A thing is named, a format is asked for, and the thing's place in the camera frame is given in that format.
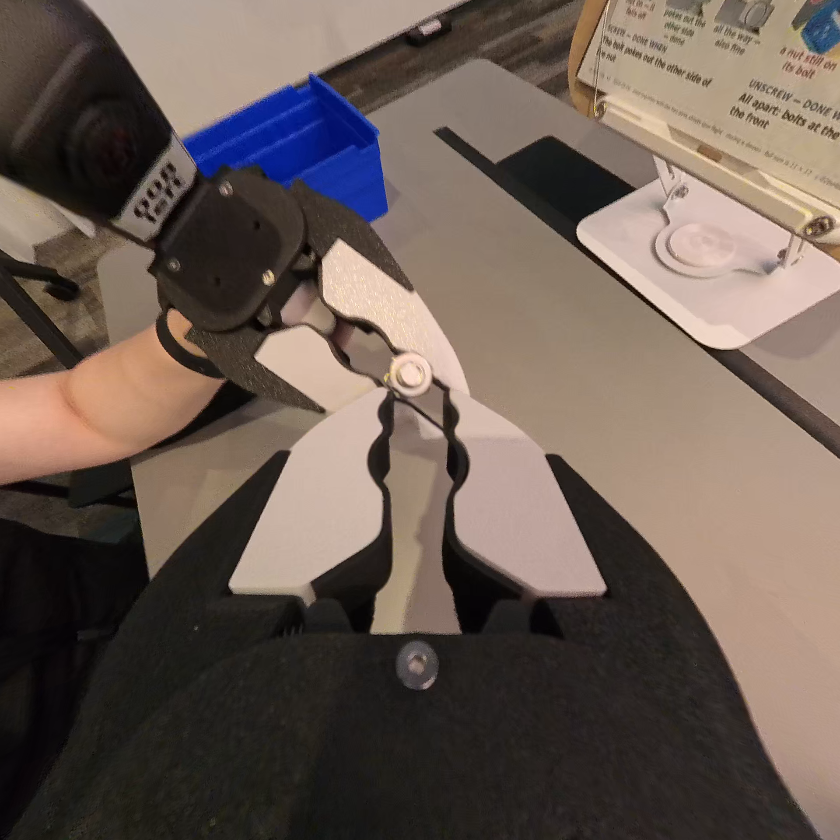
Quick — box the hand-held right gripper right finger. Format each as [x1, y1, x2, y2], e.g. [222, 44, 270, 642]
[441, 390, 609, 601]

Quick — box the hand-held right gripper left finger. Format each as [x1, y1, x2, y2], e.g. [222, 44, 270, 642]
[227, 387, 396, 609]

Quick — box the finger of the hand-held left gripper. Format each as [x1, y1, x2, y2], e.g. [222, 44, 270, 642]
[317, 236, 471, 396]
[255, 327, 395, 413]

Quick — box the silver hex bolt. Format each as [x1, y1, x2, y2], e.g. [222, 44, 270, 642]
[387, 353, 435, 399]

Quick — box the blue plastic divided bin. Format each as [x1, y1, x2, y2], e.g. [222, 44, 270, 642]
[182, 72, 388, 224]

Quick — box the person's left forearm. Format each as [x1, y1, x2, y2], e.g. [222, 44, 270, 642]
[0, 322, 227, 488]

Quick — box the black chair base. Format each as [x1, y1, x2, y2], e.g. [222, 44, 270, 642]
[0, 249, 83, 370]

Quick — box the printed instruction sheet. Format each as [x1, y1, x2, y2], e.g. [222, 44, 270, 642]
[576, 0, 840, 198]

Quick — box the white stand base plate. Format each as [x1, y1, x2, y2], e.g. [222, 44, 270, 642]
[576, 154, 840, 350]

